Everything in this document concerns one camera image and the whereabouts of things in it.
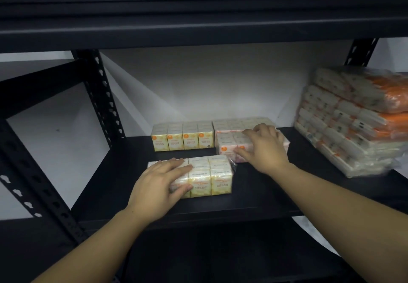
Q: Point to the person's right hand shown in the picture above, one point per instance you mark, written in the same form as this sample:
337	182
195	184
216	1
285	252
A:
267	152

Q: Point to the person's left hand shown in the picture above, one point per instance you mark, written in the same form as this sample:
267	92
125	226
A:
153	193

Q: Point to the pink tissue pack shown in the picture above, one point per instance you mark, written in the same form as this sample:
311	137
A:
226	146
229	124

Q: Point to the yellow tissue pack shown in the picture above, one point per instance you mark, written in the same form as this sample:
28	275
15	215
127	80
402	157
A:
181	138
216	177

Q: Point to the person's left forearm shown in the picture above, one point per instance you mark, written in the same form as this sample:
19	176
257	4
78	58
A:
95	251

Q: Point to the person's right forearm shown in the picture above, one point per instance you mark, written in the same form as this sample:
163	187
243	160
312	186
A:
344	222

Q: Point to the white cloth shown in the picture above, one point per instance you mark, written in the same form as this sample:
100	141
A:
312	232

